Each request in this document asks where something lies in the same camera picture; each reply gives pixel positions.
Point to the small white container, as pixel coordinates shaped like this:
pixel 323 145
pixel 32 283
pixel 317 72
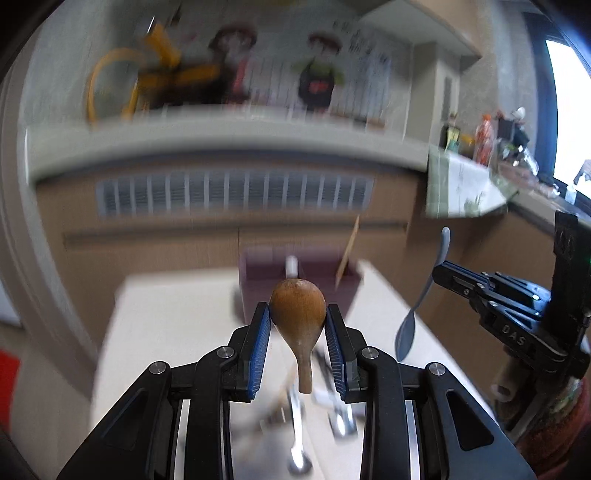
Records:
pixel 570 194

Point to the wall poster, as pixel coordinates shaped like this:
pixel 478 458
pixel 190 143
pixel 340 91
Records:
pixel 318 69

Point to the beige wall cabinet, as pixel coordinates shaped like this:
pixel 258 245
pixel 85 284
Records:
pixel 429 27

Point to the orange bottle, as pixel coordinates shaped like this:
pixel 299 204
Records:
pixel 485 138

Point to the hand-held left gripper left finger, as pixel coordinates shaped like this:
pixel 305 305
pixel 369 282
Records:
pixel 261 350

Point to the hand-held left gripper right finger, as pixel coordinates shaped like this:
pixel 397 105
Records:
pixel 334 355

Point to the light wooden stick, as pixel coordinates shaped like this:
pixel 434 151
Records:
pixel 348 249

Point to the maroon utensil box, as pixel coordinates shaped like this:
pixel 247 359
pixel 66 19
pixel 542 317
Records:
pixel 258 277

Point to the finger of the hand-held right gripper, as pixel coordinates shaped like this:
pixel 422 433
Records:
pixel 461 269
pixel 450 282

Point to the metal utensil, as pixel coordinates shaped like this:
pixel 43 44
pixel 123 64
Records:
pixel 341 422
pixel 299 438

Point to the white spoon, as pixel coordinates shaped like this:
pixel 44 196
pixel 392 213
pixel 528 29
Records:
pixel 292 267

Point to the brown wooden spoon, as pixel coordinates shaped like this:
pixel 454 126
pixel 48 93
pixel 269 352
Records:
pixel 298 314

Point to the countertop clutter pile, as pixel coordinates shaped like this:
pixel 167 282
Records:
pixel 517 138

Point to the grey-blue plastic spoon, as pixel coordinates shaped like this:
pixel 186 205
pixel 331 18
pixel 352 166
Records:
pixel 406 332

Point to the grey wall panel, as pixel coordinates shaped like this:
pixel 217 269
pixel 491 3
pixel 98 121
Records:
pixel 449 97

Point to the bright window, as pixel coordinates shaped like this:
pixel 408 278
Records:
pixel 568 115

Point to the red object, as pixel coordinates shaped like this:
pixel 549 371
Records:
pixel 9 369

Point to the dark bottle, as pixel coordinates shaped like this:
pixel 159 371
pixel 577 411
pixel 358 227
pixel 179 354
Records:
pixel 452 131

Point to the grey vent grille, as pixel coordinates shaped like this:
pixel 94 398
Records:
pixel 231 194

